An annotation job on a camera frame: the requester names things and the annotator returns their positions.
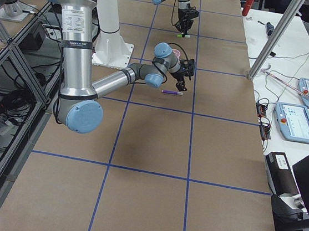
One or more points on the black cardboard box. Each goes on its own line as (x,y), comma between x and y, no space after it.
(279,174)

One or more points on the near teach pendant tablet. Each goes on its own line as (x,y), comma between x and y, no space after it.
(293,121)

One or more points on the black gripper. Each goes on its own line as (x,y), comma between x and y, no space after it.
(179,74)
(183,16)

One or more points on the metal reacher grabber stick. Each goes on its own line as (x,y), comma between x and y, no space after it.
(301,93)

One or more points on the blue folded umbrella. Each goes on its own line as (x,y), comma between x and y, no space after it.
(269,29)

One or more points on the aluminium frame post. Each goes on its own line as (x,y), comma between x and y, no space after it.
(284,22)

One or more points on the purple highlighter pen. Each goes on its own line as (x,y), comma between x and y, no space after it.
(172,92)

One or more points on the small circuit board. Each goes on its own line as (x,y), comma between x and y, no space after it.
(261,109)

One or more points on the white pedestal column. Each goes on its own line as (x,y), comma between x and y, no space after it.
(110,48)

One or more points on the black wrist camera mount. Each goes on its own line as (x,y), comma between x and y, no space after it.
(187,67)

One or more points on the green highlighter pen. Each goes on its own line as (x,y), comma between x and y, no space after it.
(183,36)

